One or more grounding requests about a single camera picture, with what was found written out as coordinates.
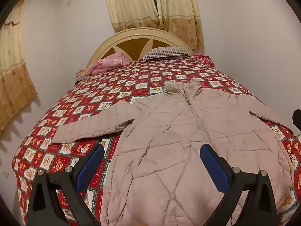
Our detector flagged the red patterned cloth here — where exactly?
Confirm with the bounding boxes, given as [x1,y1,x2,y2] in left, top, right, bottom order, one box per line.
[193,54,215,66]

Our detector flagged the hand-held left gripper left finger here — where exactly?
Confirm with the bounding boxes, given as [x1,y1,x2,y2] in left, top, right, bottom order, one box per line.
[28,144,105,226]

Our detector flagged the pink floral quilt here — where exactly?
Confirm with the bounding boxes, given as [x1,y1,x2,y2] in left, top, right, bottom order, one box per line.
[76,52,130,80]

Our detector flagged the beige patterned window curtain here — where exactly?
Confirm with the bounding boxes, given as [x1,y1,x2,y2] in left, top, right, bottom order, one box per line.
[103,0,165,34]
[154,0,204,50]

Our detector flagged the cream arched bed headboard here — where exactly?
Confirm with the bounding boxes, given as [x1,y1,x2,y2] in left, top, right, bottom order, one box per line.
[87,27,194,67]

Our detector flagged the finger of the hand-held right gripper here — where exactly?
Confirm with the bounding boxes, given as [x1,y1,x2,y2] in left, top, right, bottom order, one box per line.
[293,109,301,132]

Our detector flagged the beige quilted puffer jacket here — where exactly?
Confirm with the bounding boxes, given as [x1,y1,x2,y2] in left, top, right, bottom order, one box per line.
[52,78,295,226]

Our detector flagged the beige patterned side curtain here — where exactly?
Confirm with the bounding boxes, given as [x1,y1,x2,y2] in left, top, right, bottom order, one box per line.
[0,0,38,134]

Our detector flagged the red checkered printed bedspread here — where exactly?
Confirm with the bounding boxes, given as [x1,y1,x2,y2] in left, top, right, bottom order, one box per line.
[12,54,301,226]

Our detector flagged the striped pillow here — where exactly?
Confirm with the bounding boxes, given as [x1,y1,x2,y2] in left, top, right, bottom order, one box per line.
[143,47,193,61]

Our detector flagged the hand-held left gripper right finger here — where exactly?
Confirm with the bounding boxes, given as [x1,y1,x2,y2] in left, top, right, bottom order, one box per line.
[199,144,279,226]

